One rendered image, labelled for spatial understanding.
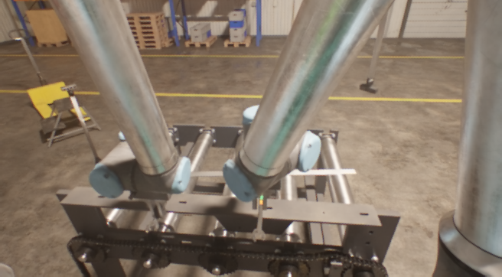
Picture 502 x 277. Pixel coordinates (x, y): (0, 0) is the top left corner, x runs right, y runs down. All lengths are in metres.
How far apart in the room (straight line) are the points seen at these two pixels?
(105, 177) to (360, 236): 0.89
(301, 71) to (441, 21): 10.83
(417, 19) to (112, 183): 10.52
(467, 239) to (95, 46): 0.59
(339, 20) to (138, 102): 0.35
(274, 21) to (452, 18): 5.92
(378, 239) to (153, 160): 0.89
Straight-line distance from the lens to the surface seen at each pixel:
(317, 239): 1.40
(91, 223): 1.37
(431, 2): 10.82
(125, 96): 0.48
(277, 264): 1.18
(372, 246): 1.19
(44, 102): 5.74
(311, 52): 0.29
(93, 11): 0.42
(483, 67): 0.38
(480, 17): 0.38
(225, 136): 1.95
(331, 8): 0.27
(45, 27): 11.55
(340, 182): 1.51
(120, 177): 0.69
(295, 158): 0.56
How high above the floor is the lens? 1.90
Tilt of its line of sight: 29 degrees down
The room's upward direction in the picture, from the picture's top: 1 degrees counter-clockwise
